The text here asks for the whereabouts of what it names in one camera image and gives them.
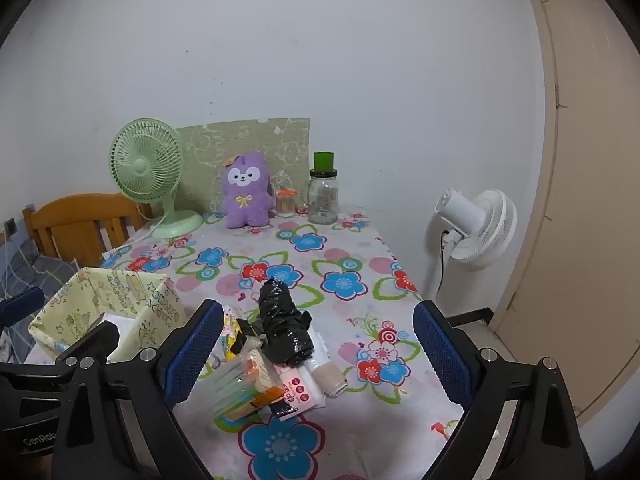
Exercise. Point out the green printed board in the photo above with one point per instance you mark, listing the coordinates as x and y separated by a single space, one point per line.
280 140

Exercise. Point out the white standing fan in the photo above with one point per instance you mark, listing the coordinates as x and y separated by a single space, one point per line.
492 230

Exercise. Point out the glass jar with green lid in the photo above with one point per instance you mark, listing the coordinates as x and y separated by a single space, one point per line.
322 200

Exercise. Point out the purple plush toy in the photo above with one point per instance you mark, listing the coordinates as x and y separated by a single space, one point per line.
247 200

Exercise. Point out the wooden headboard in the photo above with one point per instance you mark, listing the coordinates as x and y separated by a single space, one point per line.
75 220

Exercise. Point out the white tissue pack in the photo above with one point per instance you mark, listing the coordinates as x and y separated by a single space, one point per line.
122 321

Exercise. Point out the toothpick container with orange lid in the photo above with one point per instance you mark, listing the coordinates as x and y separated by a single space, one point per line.
286 205

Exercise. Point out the beige tube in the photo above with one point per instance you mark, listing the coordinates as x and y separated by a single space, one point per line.
330 377

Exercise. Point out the yellow cartoon tissue pack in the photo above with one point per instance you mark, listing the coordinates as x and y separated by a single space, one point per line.
231 332

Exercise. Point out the green desk fan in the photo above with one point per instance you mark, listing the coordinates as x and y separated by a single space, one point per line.
137 167

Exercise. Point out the orange green packet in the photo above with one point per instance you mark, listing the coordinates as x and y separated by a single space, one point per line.
265 392

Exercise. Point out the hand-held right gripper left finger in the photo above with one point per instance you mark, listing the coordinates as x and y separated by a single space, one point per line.
192 355

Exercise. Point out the wall socket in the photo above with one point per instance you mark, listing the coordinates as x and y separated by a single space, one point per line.
10 226

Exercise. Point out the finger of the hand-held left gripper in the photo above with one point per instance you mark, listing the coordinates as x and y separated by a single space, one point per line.
20 305
95 337

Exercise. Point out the beige door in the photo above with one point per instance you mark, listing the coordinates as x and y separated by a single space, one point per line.
590 210

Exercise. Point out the yellow fabric storage box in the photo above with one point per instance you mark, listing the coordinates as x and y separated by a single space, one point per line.
125 290

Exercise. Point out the black plastic bag roll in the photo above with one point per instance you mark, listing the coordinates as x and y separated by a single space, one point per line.
280 320

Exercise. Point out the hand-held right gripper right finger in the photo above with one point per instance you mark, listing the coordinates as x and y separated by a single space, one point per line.
442 355

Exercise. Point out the blue plaid pillow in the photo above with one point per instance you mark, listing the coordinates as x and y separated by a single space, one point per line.
40 270

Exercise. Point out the white packet with red dots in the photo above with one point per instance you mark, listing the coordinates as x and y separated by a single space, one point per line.
300 390

